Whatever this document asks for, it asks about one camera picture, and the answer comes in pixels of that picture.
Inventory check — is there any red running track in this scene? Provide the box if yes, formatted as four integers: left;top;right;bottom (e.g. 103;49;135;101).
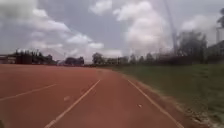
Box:
0;63;205;128

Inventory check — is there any tall thin pole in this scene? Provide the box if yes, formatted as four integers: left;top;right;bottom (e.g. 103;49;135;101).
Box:
162;0;180;55

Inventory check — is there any pale gravel strip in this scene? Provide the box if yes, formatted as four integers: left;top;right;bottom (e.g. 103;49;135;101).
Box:
116;71;224;128

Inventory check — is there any green grass field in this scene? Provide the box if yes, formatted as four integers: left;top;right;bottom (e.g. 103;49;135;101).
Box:
107;63;224;125

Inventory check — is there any row of dark trees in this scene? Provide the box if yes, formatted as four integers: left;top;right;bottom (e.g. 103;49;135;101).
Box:
13;49;224;67

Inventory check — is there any low building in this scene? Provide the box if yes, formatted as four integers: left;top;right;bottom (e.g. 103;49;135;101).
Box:
0;54;18;65

